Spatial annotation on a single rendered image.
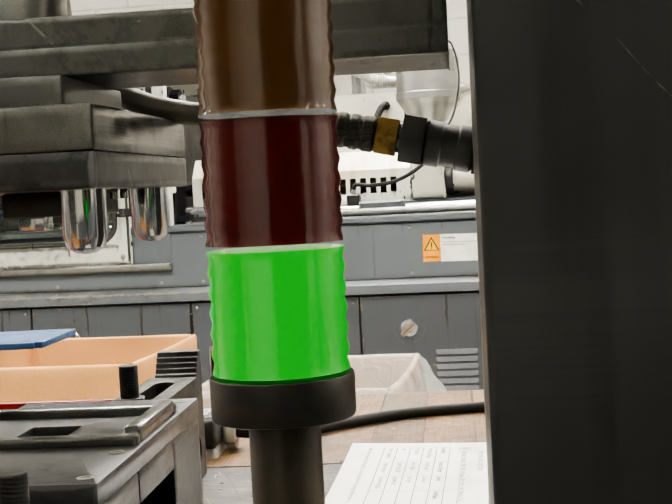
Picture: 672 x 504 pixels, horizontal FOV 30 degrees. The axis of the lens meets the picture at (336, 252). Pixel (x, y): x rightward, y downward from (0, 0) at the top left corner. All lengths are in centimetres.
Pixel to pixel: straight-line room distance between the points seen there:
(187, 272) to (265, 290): 491
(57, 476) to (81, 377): 237
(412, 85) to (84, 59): 477
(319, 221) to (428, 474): 55
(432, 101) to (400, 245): 66
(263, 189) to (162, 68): 25
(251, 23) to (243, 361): 9
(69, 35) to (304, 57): 26
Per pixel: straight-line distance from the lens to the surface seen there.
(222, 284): 33
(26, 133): 54
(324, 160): 33
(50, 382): 294
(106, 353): 347
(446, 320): 506
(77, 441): 60
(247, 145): 32
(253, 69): 32
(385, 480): 85
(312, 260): 32
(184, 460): 68
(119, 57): 57
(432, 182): 522
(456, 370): 509
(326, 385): 33
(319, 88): 33
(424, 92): 530
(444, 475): 86
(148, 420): 61
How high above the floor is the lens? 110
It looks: 3 degrees down
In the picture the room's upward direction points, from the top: 3 degrees counter-clockwise
